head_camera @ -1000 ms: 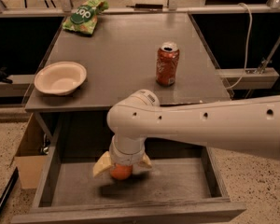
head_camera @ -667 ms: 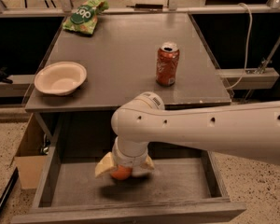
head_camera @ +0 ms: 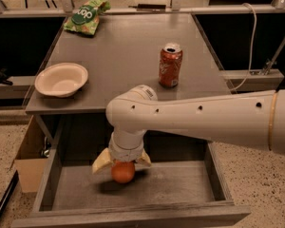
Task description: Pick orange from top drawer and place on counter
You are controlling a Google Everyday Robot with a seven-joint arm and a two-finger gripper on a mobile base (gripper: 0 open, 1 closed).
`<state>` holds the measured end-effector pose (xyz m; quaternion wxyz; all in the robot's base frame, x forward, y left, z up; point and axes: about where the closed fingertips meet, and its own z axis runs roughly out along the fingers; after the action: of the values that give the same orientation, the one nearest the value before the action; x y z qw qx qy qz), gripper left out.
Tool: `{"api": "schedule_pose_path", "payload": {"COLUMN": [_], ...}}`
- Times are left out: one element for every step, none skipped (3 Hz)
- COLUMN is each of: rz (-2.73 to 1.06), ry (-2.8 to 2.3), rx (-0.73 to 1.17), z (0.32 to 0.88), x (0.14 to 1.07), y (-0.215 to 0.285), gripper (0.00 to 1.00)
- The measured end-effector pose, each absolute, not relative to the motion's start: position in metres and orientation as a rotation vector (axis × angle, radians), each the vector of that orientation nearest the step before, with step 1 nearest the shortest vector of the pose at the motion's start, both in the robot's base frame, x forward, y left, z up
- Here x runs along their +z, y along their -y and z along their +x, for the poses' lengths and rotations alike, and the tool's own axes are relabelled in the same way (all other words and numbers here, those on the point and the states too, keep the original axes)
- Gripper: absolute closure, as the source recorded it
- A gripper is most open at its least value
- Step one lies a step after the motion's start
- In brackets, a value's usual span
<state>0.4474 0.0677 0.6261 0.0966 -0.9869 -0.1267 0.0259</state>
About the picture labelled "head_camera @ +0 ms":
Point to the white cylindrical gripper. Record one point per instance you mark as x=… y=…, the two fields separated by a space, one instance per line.
x=127 y=155

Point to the orange fruit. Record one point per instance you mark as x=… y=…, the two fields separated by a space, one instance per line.
x=123 y=171

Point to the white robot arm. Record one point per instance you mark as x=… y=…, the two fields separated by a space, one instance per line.
x=255 y=120

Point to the open grey top drawer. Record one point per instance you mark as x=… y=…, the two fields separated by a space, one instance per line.
x=183 y=188

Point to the grey cabinet counter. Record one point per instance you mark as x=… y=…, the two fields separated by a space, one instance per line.
x=125 y=52

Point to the orange soda can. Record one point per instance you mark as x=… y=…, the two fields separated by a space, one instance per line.
x=170 y=65

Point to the cardboard box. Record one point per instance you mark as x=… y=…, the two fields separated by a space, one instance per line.
x=28 y=161

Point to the white paper bowl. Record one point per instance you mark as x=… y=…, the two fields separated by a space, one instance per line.
x=61 y=80

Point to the green chip bag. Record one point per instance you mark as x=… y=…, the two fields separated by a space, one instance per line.
x=86 y=19

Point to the black object at left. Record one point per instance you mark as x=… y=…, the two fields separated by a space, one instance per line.
x=4 y=78

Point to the black tool on rail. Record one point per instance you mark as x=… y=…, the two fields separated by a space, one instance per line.
x=151 y=7

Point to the metal frame rail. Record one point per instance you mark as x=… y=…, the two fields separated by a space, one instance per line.
x=254 y=79

